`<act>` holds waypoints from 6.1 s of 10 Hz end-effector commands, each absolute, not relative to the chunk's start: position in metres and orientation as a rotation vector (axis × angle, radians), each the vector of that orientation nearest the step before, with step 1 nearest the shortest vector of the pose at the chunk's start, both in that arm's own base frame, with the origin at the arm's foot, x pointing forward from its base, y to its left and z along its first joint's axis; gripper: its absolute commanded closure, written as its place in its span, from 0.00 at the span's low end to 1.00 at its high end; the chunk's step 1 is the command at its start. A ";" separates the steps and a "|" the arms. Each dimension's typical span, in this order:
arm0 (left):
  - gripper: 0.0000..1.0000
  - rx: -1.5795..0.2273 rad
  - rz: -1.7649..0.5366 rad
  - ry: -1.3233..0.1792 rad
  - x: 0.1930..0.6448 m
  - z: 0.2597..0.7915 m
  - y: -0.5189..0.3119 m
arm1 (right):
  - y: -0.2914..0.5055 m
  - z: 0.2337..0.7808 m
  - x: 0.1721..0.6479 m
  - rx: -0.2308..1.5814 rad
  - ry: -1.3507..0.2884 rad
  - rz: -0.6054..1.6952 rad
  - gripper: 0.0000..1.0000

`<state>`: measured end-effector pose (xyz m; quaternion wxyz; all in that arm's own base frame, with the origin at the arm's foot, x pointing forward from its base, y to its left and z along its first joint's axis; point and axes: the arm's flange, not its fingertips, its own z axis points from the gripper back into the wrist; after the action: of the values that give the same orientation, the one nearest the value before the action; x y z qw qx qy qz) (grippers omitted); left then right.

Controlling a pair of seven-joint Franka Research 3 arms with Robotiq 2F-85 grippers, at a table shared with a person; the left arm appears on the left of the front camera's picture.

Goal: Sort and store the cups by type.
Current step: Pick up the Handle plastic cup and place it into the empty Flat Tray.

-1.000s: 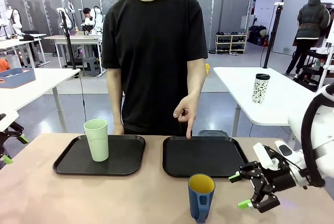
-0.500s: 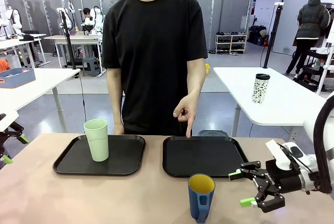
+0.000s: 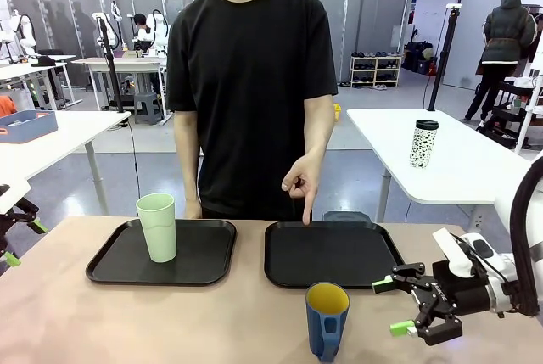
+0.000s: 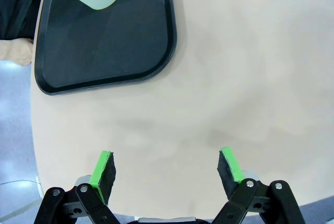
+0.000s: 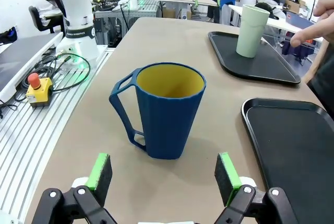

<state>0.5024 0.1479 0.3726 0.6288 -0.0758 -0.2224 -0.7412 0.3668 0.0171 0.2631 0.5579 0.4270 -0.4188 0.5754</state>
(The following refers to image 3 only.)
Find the wooden shoe rack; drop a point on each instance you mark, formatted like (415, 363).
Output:
(375, 71)

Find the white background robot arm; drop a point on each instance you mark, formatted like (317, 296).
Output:
(25, 33)
(155, 33)
(108, 26)

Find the black plastic serving tray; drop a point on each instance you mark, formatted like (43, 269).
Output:
(127, 262)
(331, 253)

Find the grey step stool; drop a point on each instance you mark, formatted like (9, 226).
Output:
(148, 107)

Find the person's left forearm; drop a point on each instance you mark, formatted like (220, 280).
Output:
(319, 139)

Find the bystander in dark puffer jacket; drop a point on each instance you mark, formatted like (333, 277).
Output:
(507, 33)

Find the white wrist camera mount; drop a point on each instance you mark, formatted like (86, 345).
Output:
(456, 258)
(12, 196)

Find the orange object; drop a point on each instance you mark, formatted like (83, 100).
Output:
(6, 106)

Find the black camera stand pole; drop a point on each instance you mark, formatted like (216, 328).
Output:
(441, 58)

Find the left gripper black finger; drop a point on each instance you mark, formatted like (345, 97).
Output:
(23, 210)
(5, 245)

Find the black bags pile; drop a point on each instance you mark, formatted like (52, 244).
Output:
(420, 58)

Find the person's right hand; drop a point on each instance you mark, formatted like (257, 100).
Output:
(193, 210)

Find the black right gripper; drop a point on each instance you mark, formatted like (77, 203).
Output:
(462, 296)

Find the white background desk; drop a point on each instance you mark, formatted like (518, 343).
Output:
(34, 69)

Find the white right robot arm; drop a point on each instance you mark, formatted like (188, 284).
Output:
(500, 296)

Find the person in black t-shirt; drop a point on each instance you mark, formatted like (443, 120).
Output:
(250, 84)

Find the person's left hand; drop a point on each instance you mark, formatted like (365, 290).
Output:
(307, 177)

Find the white table with curved edge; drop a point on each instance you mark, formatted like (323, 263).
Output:
(458, 160)

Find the blue cup yellow inside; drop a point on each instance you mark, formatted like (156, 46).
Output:
(316, 330)

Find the black tripod pole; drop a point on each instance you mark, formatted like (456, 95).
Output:
(111, 67)

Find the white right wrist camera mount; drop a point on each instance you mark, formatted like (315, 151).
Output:
(456, 258)

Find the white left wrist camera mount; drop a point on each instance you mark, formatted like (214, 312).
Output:
(12, 196)

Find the white table with grey leg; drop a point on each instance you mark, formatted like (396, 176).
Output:
(76, 130)

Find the black utility cart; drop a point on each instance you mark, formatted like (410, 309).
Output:
(515, 113)

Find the yellow container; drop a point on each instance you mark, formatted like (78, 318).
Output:
(337, 113)

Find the blue storage bin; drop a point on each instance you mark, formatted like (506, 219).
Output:
(25, 126)

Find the light green plastic cup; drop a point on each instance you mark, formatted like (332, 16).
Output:
(158, 228)

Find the beige background table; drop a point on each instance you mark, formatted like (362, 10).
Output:
(123, 63)

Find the person's right forearm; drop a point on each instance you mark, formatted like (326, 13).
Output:
(187, 173)

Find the black white speckled tumbler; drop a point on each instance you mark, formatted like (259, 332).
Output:
(423, 143)

